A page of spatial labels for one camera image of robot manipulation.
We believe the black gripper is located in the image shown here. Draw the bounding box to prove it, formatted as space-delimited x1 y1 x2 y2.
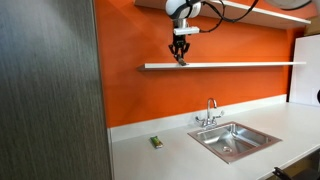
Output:
168 34 192 61

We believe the blue nut chocolate bar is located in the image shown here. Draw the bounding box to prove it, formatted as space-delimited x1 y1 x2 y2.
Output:
176 56 189 67

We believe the dark wood cabinet panel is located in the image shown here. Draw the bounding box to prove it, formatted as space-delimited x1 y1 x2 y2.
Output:
0 0 113 180

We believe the white backsplash strip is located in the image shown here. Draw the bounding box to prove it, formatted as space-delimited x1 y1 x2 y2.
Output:
108 94 288 144

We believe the brown cardboard box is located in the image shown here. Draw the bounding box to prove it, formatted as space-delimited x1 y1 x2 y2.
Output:
304 24 320 37

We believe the chrome faucet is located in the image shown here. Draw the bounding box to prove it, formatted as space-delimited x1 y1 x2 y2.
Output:
195 97 225 130

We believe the stainless steel sink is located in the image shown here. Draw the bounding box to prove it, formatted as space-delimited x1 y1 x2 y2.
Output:
187 121 283 164

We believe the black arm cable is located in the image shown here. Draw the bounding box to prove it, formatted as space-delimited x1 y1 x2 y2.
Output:
198 0 261 34

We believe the thin white wall shelf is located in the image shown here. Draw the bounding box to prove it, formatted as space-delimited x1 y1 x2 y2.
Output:
136 61 307 72

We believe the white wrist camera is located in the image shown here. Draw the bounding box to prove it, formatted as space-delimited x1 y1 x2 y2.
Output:
173 26 200 36

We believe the thick white wall shelf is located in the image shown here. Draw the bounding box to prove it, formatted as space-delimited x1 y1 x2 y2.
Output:
133 0 312 30

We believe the white side panel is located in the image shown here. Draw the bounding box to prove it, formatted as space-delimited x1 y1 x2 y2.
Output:
288 34 320 108

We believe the green snack bar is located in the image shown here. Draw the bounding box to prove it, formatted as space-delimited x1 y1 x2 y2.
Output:
149 135 164 149

